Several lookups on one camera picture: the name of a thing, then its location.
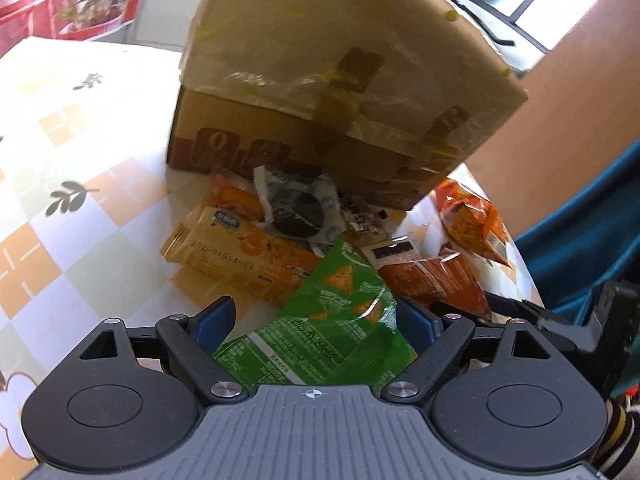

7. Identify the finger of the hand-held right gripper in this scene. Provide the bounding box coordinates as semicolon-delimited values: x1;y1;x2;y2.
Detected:
430;296;548;331

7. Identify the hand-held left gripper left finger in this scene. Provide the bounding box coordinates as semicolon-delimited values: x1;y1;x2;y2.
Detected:
77;296;249;405

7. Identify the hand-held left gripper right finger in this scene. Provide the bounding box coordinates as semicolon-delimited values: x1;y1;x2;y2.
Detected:
381;297;553;404

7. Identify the green chip packet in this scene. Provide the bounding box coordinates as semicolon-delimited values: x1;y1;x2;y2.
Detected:
212;236;419;392

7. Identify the orange triangular snack packet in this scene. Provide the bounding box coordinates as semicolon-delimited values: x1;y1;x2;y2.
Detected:
432;179;512;269

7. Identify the brown cardboard box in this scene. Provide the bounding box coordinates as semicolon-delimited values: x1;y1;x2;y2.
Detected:
165;0;530;212

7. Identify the person's right forearm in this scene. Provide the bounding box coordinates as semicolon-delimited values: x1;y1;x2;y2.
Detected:
592;392;640;480

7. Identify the orange packet with black label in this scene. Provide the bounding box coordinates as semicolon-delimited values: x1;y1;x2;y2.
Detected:
362;239;493;322

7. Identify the yellow orange biscuit packet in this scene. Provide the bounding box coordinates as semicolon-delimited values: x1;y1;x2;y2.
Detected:
160;205;322;307

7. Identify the small dark snack packet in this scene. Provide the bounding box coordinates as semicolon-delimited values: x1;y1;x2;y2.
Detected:
341;199;390;237

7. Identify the black white cookie packet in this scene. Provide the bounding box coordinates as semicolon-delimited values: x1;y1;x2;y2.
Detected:
252;164;345;247

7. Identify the brown wooden panel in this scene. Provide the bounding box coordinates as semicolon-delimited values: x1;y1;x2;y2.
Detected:
465;0;640;241

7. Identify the checked floral tablecloth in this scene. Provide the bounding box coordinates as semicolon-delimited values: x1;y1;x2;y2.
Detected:
0;36;543;461

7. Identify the black exercise bike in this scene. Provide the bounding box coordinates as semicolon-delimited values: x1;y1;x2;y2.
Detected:
432;0;553;55

